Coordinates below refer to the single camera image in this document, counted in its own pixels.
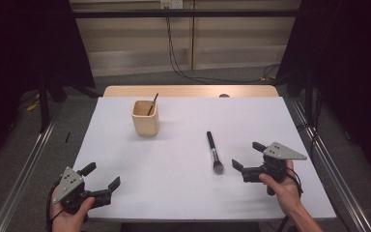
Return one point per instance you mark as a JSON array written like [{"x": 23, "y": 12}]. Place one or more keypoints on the white wall socket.
[{"x": 165, "y": 4}]

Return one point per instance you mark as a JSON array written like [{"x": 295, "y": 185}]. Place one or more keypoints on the cream square cup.
[{"x": 145, "y": 125}]

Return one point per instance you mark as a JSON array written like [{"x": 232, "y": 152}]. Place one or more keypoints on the black metal stand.
[
  {"x": 44, "y": 109},
  {"x": 309, "y": 103}
]

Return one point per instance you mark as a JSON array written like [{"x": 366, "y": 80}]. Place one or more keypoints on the metal floor rail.
[
  {"x": 22, "y": 180},
  {"x": 335, "y": 180}
]

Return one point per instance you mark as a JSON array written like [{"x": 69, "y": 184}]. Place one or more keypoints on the small black stick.
[{"x": 67, "y": 137}]

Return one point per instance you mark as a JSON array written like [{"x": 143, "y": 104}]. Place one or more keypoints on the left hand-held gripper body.
[{"x": 68, "y": 185}]

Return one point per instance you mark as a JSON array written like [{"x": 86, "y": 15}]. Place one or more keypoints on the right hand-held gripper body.
[{"x": 283, "y": 152}]

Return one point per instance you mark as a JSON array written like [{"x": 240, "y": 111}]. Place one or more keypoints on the black curtain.
[
  {"x": 351, "y": 64},
  {"x": 19, "y": 48}
]

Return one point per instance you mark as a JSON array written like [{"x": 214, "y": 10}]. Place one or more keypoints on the person's left hand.
[{"x": 67, "y": 222}]

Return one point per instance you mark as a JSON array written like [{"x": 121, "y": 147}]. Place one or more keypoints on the white table sheet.
[{"x": 180, "y": 180}]

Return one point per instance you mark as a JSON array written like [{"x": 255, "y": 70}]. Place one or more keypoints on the person's right hand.
[{"x": 286, "y": 193}]

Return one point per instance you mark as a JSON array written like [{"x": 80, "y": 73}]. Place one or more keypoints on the small black brush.
[{"x": 153, "y": 103}]

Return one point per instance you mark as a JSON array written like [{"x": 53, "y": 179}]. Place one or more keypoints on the large black makeup brush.
[{"x": 218, "y": 167}]

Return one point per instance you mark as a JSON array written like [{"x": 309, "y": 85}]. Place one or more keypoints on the beige vertical wall strip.
[{"x": 193, "y": 42}]

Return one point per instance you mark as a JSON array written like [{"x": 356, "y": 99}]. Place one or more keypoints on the black horizontal frame bar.
[{"x": 125, "y": 13}]

